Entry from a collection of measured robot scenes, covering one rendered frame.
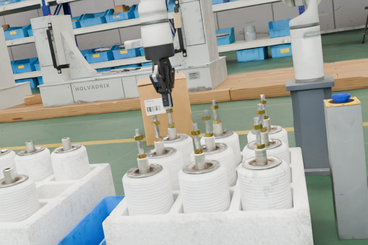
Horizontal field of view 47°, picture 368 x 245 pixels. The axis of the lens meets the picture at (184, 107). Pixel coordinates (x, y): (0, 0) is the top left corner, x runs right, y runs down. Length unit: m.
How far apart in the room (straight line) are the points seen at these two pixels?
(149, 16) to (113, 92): 2.28
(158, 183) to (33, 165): 0.49
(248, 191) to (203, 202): 0.09
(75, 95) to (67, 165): 2.30
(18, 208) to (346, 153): 0.71
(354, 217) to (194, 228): 0.40
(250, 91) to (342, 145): 1.92
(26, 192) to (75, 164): 0.22
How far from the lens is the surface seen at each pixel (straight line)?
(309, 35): 1.36
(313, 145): 1.41
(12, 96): 4.16
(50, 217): 1.00
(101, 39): 10.49
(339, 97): 0.97
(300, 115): 1.38
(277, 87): 2.83
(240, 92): 2.87
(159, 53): 1.01
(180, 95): 2.01
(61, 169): 1.17
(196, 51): 3.05
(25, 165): 1.23
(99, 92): 3.32
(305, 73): 1.37
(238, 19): 9.35
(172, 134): 1.07
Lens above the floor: 0.52
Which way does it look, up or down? 10 degrees down
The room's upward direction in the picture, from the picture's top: 9 degrees counter-clockwise
